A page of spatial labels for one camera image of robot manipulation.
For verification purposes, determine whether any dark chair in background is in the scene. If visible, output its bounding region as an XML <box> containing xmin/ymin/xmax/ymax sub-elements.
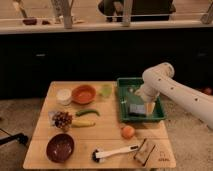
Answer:
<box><xmin>98</xmin><ymin>0</ymin><xmax>176</xmax><ymax>22</ymax></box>

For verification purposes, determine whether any white cup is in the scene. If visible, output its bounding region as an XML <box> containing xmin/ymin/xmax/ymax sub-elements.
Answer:
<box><xmin>56</xmin><ymin>89</ymin><xmax>71</xmax><ymax>105</ymax></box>

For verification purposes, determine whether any dark maroon bowl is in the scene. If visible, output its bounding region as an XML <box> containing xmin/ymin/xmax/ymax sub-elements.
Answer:
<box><xmin>46</xmin><ymin>133</ymin><xmax>74</xmax><ymax>163</ymax></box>

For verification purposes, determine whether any green plastic tray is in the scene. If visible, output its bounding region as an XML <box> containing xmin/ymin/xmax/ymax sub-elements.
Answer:
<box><xmin>117</xmin><ymin>77</ymin><xmax>166</xmax><ymax>123</ymax></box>

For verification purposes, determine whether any orange fruit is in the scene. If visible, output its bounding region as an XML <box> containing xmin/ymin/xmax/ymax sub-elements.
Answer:
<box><xmin>121</xmin><ymin>125</ymin><xmax>135</xmax><ymax>139</ymax></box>

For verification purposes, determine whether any grey blue sponge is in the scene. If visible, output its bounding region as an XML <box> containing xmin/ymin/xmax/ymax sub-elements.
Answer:
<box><xmin>129</xmin><ymin>104</ymin><xmax>145</xmax><ymax>116</ymax></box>

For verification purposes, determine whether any yellow corn cob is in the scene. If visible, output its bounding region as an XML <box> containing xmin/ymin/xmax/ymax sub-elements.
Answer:
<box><xmin>71</xmin><ymin>120</ymin><xmax>96</xmax><ymax>127</ymax></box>

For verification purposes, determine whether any green chili pepper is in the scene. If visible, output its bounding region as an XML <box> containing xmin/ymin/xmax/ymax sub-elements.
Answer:
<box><xmin>75</xmin><ymin>109</ymin><xmax>100</xmax><ymax>117</ymax></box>

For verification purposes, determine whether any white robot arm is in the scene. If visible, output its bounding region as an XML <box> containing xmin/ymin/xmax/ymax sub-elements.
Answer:
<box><xmin>136</xmin><ymin>62</ymin><xmax>213</xmax><ymax>130</ymax></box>

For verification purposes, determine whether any white dish brush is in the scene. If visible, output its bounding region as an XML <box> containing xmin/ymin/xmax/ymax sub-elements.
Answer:
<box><xmin>92</xmin><ymin>145</ymin><xmax>139</xmax><ymax>163</ymax></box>

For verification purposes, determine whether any light green cup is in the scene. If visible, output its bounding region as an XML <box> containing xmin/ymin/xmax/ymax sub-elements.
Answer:
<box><xmin>100</xmin><ymin>84</ymin><xmax>112</xmax><ymax>98</ymax></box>

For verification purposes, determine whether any wooden box with black rim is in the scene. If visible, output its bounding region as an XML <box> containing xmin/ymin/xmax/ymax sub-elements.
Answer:
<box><xmin>134</xmin><ymin>139</ymin><xmax>155</xmax><ymax>166</ymax></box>

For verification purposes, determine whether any bunch of brown grapes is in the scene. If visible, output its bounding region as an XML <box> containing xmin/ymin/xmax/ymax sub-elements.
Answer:
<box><xmin>51</xmin><ymin>111</ymin><xmax>72</xmax><ymax>132</ymax></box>

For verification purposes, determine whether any black chair leg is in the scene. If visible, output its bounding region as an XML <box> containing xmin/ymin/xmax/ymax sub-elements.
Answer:
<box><xmin>0</xmin><ymin>133</ymin><xmax>28</xmax><ymax>145</ymax></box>

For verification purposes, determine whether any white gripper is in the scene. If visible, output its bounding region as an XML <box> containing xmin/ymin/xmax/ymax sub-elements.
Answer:
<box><xmin>135</xmin><ymin>84</ymin><xmax>159</xmax><ymax>115</ymax></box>

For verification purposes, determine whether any orange bowl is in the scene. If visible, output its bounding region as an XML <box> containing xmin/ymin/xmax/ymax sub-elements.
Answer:
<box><xmin>72</xmin><ymin>85</ymin><xmax>96</xmax><ymax>105</ymax></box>

